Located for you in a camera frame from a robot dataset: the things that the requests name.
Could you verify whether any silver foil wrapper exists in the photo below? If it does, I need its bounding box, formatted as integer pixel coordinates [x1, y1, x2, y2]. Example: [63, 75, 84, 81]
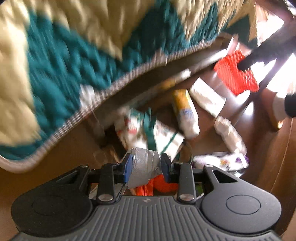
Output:
[126, 147, 162, 189]

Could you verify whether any printed canvas tote bag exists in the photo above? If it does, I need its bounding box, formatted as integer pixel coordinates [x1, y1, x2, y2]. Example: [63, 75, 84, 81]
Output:
[114, 108, 185, 160]

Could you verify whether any orange plastic trash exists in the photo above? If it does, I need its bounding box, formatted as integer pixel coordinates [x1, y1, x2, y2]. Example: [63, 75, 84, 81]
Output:
[134, 174, 179, 196]

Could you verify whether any purple printed wrapper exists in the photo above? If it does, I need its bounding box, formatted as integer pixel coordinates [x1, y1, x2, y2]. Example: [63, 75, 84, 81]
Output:
[192, 153, 249, 172]

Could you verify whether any yellow white tube package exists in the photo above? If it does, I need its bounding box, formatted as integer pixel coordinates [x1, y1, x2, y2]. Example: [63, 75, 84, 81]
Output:
[172, 89, 200, 140]

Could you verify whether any red mesh basket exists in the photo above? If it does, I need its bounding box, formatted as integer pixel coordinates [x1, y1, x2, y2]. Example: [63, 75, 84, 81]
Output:
[214, 49, 259, 96]

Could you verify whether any white paper packet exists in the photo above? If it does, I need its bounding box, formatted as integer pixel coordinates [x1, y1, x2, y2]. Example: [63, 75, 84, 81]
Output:
[189, 78, 226, 118]

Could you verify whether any teal and cream quilt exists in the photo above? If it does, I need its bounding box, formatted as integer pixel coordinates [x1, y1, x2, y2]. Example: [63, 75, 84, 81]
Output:
[1, 1, 257, 173]

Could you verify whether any bed frame rail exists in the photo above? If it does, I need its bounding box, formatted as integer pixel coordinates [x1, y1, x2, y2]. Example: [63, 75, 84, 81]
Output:
[95, 46, 226, 115]

